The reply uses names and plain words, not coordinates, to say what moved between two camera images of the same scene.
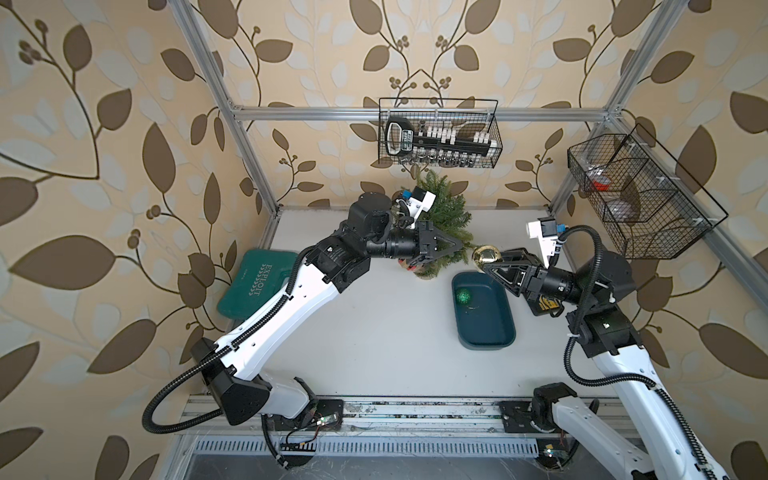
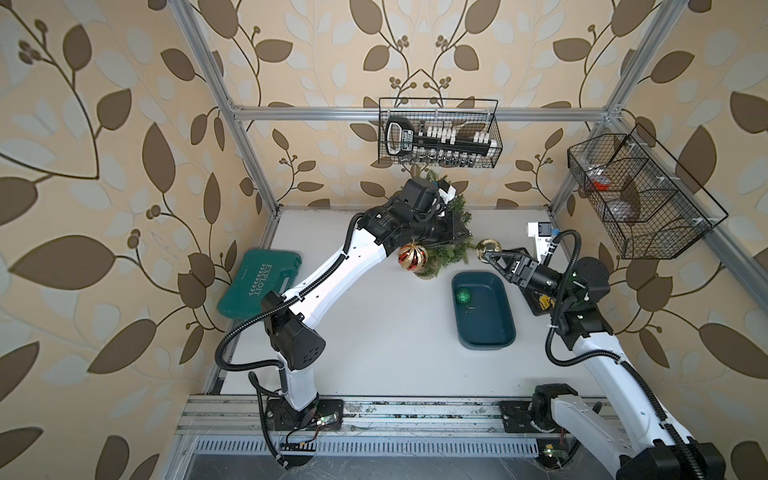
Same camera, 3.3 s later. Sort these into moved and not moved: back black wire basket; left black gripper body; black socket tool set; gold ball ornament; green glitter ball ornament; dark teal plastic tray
Moved: left black gripper body; gold ball ornament
Not moved: dark teal plastic tray; black socket tool set; back black wire basket; green glitter ball ornament
